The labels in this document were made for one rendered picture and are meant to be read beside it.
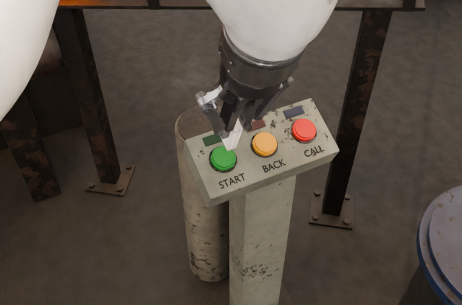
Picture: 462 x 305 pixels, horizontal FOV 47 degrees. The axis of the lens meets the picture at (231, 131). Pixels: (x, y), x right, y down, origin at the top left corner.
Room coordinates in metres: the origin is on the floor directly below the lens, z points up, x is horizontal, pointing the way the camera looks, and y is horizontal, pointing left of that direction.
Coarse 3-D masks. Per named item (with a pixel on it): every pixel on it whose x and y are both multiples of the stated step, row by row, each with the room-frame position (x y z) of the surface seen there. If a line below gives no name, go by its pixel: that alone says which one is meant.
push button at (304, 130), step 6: (300, 120) 0.63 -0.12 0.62; (306, 120) 0.63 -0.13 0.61; (294, 126) 0.62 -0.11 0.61; (300, 126) 0.62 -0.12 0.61; (306, 126) 0.62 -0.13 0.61; (312, 126) 0.62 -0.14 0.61; (294, 132) 0.61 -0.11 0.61; (300, 132) 0.61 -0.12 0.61; (306, 132) 0.61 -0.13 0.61; (312, 132) 0.61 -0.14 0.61; (300, 138) 0.60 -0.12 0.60; (306, 138) 0.60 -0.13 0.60; (312, 138) 0.60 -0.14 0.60
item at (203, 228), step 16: (192, 112) 0.75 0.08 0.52; (176, 128) 0.71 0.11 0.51; (192, 128) 0.70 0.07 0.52; (208, 128) 0.70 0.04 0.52; (192, 176) 0.66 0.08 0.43; (192, 192) 0.66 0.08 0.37; (192, 208) 0.67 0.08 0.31; (208, 208) 0.66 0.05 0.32; (224, 208) 0.67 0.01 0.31; (192, 224) 0.67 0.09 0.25; (208, 224) 0.66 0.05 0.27; (224, 224) 0.67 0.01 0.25; (192, 240) 0.67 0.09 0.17; (208, 240) 0.66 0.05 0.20; (224, 240) 0.67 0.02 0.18; (192, 256) 0.68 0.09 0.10; (208, 256) 0.66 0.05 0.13; (224, 256) 0.67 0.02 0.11; (192, 272) 0.68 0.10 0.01; (208, 272) 0.66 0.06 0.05; (224, 272) 0.67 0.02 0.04
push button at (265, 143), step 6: (264, 132) 0.60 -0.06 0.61; (258, 138) 0.59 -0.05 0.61; (264, 138) 0.59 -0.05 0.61; (270, 138) 0.59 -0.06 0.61; (252, 144) 0.58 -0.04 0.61; (258, 144) 0.58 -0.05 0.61; (264, 144) 0.58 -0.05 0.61; (270, 144) 0.58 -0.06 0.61; (276, 144) 0.59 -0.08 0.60; (258, 150) 0.57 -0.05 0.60; (264, 150) 0.57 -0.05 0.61; (270, 150) 0.57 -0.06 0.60
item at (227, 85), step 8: (224, 72) 0.46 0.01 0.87; (224, 80) 0.46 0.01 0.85; (232, 80) 0.44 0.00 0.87; (216, 88) 0.47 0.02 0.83; (224, 88) 0.46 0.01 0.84; (232, 88) 0.45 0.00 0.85; (240, 88) 0.44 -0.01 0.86; (248, 88) 0.43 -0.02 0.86; (256, 88) 0.43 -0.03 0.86; (264, 88) 0.43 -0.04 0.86; (272, 88) 0.44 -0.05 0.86; (224, 96) 0.46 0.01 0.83; (232, 96) 0.47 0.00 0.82; (240, 96) 0.44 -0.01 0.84; (248, 96) 0.44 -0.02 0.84; (256, 96) 0.44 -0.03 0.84; (264, 96) 0.44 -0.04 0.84
